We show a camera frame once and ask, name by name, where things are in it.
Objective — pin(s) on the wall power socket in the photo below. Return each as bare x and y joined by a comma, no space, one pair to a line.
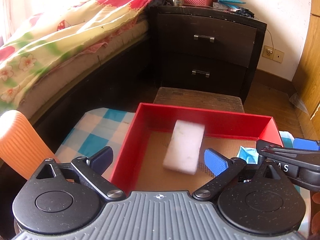
273,54

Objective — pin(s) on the bed mattress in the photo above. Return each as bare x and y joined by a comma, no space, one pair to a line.
57,83

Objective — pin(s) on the white sponge block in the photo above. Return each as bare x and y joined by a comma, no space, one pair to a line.
184,147

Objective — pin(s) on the wooden wardrobe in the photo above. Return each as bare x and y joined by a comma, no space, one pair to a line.
306,78

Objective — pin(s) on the red cardboard box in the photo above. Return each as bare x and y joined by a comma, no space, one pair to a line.
162,118

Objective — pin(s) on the blue face mask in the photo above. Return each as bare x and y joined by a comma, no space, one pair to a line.
250,155

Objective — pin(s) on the dark wooden nightstand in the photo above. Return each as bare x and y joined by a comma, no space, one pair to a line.
205,49

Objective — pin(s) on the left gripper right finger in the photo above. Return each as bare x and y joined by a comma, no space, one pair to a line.
224,171

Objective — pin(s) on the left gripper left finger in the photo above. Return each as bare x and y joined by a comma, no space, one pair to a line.
90,171

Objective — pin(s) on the blue items on nightstand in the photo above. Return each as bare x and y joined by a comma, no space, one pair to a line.
234,6

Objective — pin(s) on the wooden stool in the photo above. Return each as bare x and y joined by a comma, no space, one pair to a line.
198,99

